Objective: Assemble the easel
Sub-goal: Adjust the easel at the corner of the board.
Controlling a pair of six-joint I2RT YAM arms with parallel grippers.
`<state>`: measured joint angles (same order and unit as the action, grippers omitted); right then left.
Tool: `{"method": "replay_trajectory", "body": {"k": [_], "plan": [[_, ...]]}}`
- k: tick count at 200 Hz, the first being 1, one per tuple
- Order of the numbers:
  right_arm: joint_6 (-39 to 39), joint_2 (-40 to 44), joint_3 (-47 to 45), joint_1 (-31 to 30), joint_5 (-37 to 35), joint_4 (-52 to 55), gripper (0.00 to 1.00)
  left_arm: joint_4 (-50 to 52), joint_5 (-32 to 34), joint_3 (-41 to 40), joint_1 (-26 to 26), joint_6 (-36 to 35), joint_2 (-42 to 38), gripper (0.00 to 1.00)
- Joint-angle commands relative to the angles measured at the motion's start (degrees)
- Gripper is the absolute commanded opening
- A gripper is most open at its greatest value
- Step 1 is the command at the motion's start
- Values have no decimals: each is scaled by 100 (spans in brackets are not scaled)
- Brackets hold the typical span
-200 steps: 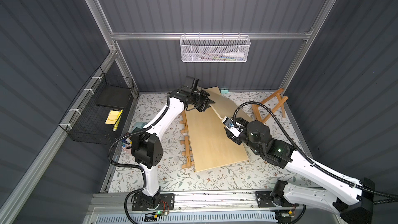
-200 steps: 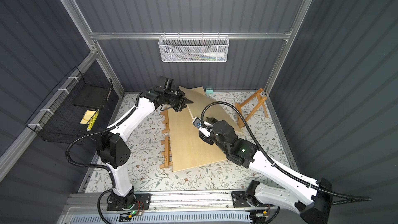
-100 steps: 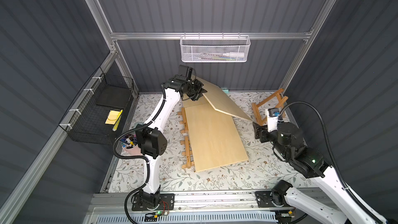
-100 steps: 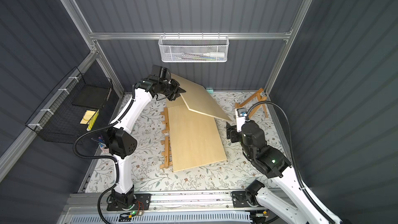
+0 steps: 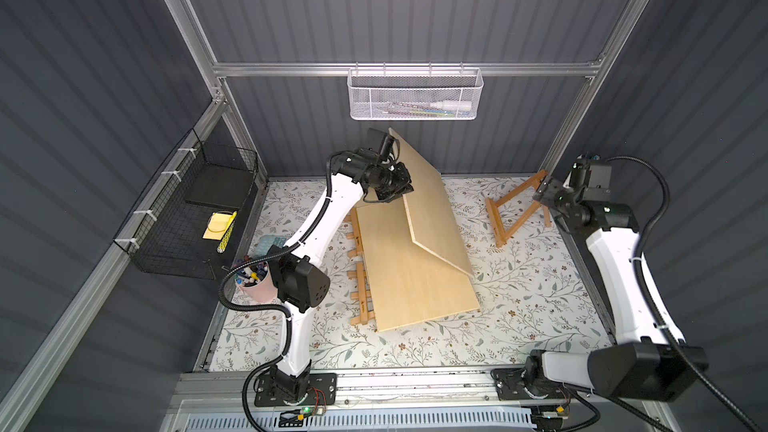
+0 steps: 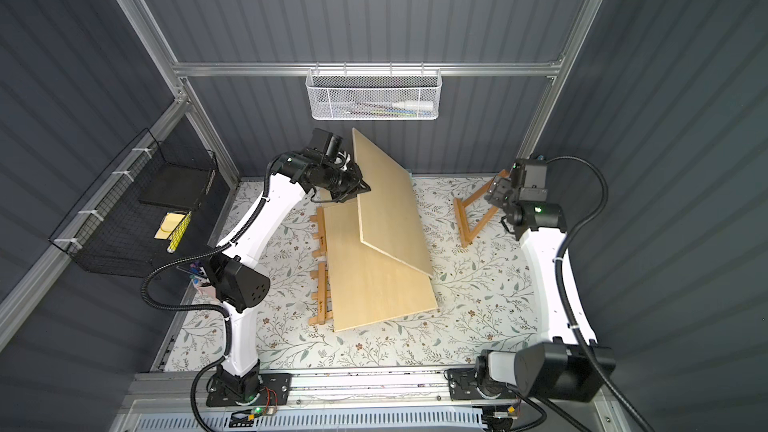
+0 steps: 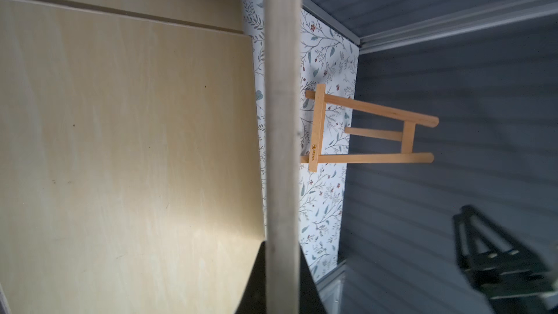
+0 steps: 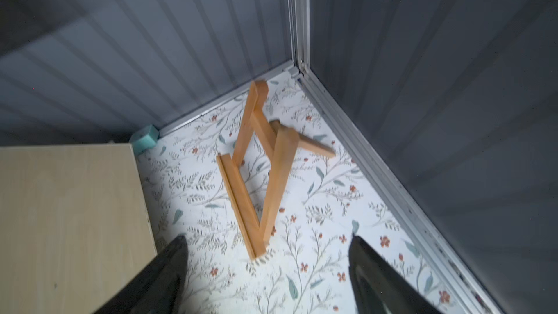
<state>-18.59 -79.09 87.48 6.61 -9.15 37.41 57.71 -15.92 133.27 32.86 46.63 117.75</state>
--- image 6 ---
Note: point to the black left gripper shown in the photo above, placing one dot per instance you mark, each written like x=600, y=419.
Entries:
x=351, y=183

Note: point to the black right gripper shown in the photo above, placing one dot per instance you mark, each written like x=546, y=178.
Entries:
x=501, y=193

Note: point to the large plywood board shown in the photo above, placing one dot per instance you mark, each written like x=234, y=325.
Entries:
x=389, y=219

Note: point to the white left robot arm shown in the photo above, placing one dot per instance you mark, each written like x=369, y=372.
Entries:
x=232, y=271

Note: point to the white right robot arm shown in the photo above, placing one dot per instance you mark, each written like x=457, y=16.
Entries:
x=566, y=362

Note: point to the wooden easel under boards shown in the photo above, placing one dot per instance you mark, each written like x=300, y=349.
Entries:
x=318, y=219

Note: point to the white tube in basket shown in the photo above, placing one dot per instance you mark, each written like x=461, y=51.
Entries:
x=414, y=106

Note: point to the black tray in basket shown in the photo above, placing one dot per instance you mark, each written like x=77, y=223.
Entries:
x=178, y=187

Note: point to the pink cup with markers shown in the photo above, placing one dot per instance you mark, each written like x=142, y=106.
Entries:
x=200, y=279

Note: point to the yellow sticky note pad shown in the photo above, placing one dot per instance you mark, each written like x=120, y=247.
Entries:
x=169, y=224

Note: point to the white wire mesh basket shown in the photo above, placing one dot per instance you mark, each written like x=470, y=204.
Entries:
x=349, y=97

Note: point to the black wire wall basket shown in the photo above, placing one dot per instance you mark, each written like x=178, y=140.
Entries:
x=110, y=232

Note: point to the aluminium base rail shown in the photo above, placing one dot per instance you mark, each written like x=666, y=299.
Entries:
x=328, y=388

